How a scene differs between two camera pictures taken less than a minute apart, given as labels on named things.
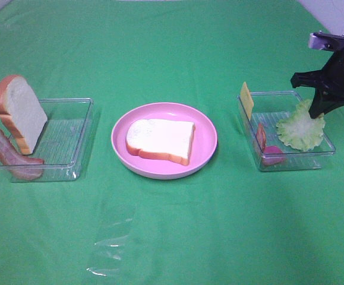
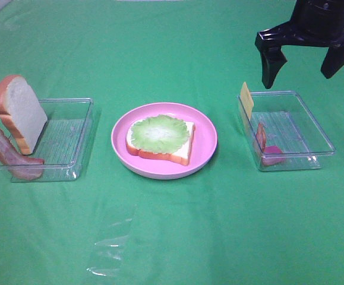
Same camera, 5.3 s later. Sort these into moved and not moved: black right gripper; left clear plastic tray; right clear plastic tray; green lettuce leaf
Moved: green lettuce leaf; black right gripper
Not moved: left clear plastic tray; right clear plastic tray
